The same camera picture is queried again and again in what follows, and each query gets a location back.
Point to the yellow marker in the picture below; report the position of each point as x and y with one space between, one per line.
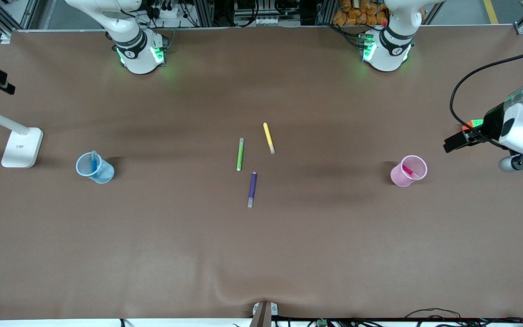
268 137

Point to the green marker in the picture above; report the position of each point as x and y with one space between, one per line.
240 155

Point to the orange snack bag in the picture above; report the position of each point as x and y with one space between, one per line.
359 11

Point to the multicoloured puzzle cube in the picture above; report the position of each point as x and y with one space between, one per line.
472 123

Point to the grey table clamp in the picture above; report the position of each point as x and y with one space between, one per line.
263 313

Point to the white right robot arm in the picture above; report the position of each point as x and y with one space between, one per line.
136 50

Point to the pink marker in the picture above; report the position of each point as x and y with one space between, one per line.
410 171

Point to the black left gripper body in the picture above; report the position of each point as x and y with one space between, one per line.
491 123

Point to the pink mesh cup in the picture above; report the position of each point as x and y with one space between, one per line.
400 175

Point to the white power strip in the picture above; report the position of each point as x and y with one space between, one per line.
167 11

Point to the white desk lamp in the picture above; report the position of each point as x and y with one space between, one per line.
22 147

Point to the purple marker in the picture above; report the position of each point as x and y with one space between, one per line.
252 188

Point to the blue marker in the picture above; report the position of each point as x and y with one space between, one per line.
94 162

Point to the light blue mesh cup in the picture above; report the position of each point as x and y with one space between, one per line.
100 172

